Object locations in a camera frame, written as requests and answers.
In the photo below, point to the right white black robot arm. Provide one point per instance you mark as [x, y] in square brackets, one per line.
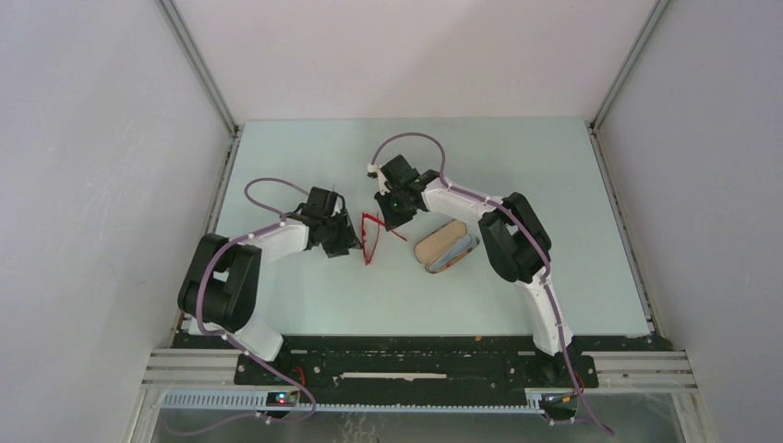
[514, 239]

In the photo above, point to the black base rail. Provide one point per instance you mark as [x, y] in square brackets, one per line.
[441, 371]

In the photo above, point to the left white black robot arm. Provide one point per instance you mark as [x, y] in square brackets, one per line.
[220, 289]

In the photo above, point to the aluminium frame post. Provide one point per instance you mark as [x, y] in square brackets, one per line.
[643, 38]
[178, 26]

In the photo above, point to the left aluminium frame post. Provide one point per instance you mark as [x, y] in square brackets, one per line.
[178, 26]

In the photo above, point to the right aluminium frame post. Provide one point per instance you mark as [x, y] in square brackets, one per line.
[643, 38]

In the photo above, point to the red sunglasses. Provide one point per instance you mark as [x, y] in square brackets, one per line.
[371, 228]

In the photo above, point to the light blue cleaning cloth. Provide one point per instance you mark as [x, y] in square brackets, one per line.
[455, 253]

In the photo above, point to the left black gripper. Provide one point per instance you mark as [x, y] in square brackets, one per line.
[348, 240]

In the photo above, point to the brown plaid glasses case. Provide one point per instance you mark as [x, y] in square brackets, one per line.
[434, 245]

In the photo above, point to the white slotted cable duct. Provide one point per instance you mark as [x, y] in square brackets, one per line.
[259, 401]

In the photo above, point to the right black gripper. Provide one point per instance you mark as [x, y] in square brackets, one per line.
[392, 221]

